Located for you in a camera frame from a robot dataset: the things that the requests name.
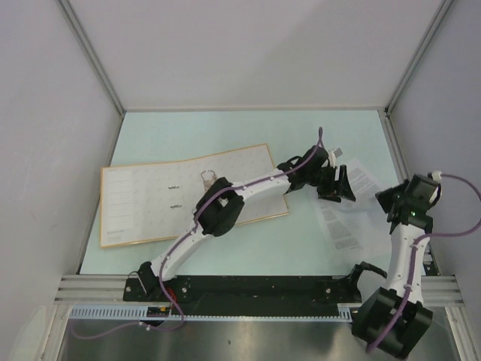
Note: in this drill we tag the metal lever arch mechanism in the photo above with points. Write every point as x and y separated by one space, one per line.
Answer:
208 177

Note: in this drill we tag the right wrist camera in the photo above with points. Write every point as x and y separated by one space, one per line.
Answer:
436 176

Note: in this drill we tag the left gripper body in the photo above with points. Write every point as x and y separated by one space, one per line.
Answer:
322 178

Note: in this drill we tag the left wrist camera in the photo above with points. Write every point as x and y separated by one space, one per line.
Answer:
334 154

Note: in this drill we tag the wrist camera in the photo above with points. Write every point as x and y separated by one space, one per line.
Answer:
436 176
334 154

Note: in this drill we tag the printed paper sheet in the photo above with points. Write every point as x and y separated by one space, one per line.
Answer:
365 185

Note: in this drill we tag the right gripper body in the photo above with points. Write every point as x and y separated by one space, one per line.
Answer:
403 199

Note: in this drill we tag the yellow ring binder folder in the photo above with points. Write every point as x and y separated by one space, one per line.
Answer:
155 202

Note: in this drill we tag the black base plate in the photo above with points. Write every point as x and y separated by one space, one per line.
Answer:
268 296

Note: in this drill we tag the printed paper stack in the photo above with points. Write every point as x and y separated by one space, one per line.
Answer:
354 233

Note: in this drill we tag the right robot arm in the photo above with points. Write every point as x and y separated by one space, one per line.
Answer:
394 318

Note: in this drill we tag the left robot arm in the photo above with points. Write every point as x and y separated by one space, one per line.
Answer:
218 210

